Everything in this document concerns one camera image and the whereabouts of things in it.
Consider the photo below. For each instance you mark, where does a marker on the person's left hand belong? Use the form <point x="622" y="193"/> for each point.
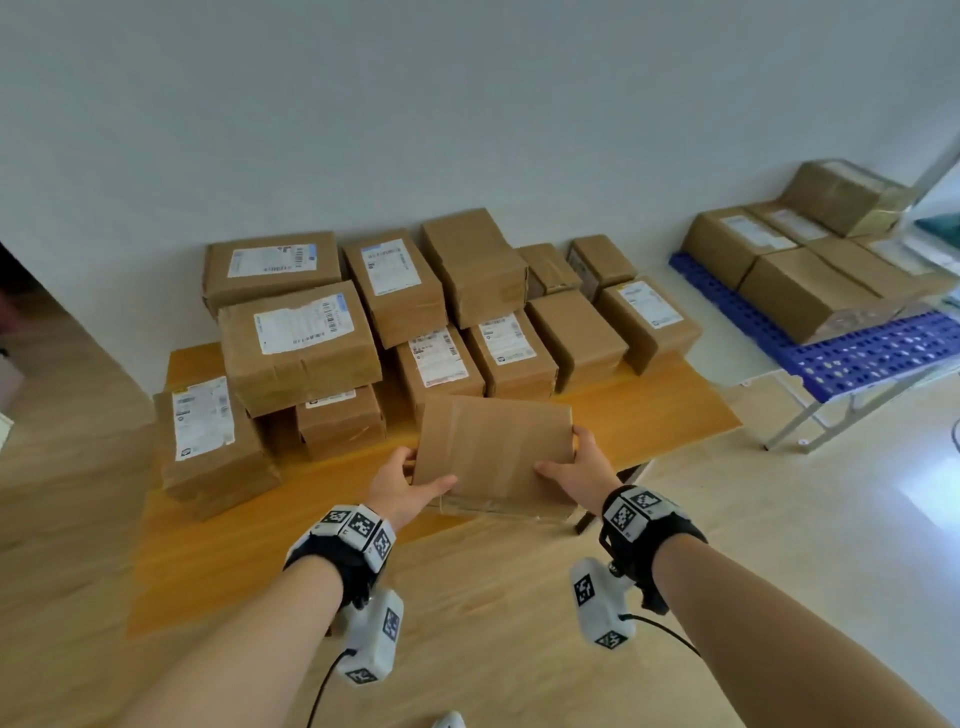
<point x="401" y="495"/>

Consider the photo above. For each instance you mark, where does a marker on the person's right hand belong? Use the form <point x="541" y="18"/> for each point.
<point x="589" y="476"/>

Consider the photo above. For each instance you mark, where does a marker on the wide plain brown parcel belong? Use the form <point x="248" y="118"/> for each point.
<point x="495" y="450"/>

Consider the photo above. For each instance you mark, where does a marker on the pile of brown cardboard parcels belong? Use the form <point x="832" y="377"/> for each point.
<point x="300" y="375"/>

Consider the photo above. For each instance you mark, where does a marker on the blue perforated plastic pallet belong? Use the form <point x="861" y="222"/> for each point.
<point x="862" y="360"/>

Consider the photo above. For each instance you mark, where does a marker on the taped labelled brown parcel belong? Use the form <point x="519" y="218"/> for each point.
<point x="847" y="195"/>

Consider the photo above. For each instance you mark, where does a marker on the person's left forearm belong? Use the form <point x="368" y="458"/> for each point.
<point x="240" y="652"/>

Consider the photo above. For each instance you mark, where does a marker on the person's right forearm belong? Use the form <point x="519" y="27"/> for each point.
<point x="765" y="637"/>

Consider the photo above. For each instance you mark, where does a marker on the person's left white shoe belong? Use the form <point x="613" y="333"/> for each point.
<point x="450" y="721"/>

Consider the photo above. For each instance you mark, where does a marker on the black wristband with marker tags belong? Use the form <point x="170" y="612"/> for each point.
<point x="330" y="559"/>
<point x="667" y="532"/>

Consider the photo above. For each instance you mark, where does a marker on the orange wooden table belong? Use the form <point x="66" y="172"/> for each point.
<point x="262" y="540"/>

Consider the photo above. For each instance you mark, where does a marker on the white low table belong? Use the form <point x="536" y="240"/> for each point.
<point x="727" y="337"/>

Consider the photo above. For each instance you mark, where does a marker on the grey metal shelf rack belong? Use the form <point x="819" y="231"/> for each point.
<point x="937" y="174"/>

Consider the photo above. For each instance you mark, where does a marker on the white marker-tagged wrist camera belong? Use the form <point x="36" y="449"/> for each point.
<point x="600" y="607"/>
<point x="371" y="637"/>

